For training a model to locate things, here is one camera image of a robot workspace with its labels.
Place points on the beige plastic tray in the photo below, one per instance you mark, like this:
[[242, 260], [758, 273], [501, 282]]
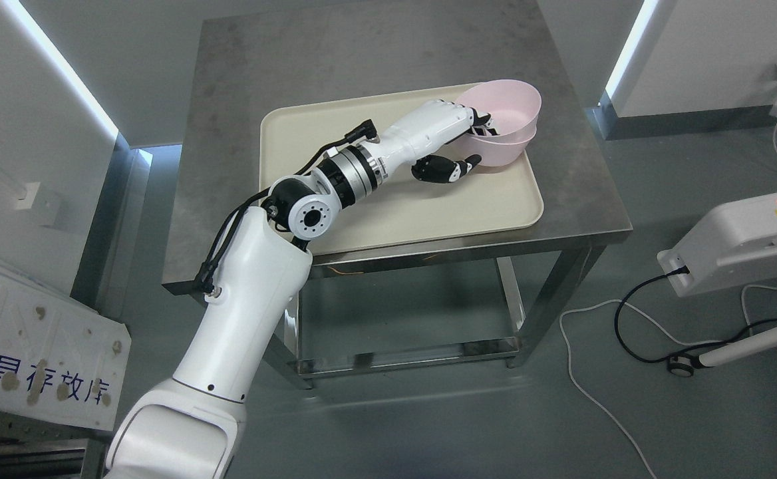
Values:
[[402, 210]]

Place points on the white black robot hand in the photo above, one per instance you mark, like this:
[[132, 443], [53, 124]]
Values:
[[415, 138]]

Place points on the white machine leg with caster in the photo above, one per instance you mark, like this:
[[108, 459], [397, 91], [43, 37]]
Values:
[[685, 366]]

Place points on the stainless steel table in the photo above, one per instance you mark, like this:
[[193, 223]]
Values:
[[250, 65]]

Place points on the white wall socket left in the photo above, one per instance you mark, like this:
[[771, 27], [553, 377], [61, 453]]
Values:
[[40, 205]]

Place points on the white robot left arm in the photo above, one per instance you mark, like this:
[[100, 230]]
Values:
[[191, 425]]

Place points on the pink bowl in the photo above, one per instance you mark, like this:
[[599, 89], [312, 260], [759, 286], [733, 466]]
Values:
[[493, 151], [514, 107]]

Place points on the white panel with blue characters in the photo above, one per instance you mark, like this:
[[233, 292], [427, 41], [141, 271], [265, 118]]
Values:
[[60, 361]]

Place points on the white machine with warning label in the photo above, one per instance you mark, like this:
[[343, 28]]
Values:
[[733, 244]]

